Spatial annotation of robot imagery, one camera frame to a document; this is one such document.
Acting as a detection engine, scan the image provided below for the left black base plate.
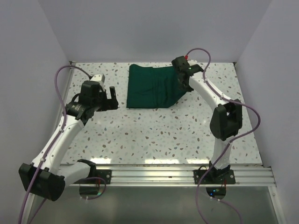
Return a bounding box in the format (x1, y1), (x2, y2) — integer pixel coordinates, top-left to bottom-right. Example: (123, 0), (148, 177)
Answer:
(77, 169), (112, 186)

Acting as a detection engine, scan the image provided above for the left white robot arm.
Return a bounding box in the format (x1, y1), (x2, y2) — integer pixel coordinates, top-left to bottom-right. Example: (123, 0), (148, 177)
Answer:
(19, 80), (119, 201)

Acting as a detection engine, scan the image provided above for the green surgical cloth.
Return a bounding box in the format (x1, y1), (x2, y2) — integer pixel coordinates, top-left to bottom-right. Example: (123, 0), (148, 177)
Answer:
(127, 64), (186, 109)

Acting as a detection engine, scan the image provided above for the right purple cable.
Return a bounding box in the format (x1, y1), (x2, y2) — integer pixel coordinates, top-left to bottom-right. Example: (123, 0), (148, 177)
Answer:
(184, 48), (261, 224)

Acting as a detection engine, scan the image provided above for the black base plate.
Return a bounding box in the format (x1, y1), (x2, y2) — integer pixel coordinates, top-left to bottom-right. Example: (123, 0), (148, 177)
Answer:
(77, 169), (112, 186)
(193, 169), (236, 185)

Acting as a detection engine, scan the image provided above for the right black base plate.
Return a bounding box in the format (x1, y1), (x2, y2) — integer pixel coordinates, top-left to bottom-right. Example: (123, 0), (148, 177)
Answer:
(193, 169), (236, 185)

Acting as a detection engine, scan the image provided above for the aluminium mounting rail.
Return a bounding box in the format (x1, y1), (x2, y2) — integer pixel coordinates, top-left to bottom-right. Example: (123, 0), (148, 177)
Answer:
(96, 164), (276, 187)

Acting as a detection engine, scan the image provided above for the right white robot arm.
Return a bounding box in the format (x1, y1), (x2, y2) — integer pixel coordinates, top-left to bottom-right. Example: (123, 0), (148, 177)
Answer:
(171, 56), (242, 184)

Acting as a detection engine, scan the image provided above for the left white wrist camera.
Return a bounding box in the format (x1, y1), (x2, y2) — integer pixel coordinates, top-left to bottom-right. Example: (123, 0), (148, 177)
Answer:
(90, 74), (105, 89)

